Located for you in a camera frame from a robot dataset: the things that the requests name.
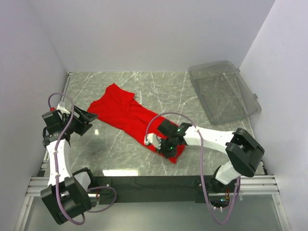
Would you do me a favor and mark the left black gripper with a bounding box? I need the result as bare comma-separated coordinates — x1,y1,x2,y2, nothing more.
61,106,98,136

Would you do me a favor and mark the red t shirt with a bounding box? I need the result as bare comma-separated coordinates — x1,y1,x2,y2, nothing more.
87,83,188,164

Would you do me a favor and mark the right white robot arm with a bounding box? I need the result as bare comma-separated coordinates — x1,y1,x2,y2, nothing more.
157,119,265,193

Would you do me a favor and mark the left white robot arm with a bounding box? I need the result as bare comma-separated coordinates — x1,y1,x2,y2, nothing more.
40,103,98,225

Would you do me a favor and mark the clear plastic bin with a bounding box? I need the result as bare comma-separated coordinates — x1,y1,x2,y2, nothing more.
188,61,261,125

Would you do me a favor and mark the black base crossbar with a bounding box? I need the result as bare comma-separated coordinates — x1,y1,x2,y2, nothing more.
88,175,205,205

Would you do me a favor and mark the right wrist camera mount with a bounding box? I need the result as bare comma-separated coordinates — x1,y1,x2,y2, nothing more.
144,133,162,149

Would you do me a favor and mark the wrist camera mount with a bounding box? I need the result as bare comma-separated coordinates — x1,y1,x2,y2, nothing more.
50,102,70,115
144,133,162,149

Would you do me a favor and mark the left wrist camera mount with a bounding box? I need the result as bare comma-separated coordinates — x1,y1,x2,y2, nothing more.
50,102,70,115

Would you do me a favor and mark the aluminium rail frame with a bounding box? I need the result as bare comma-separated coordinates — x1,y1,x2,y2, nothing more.
14,72,292,231

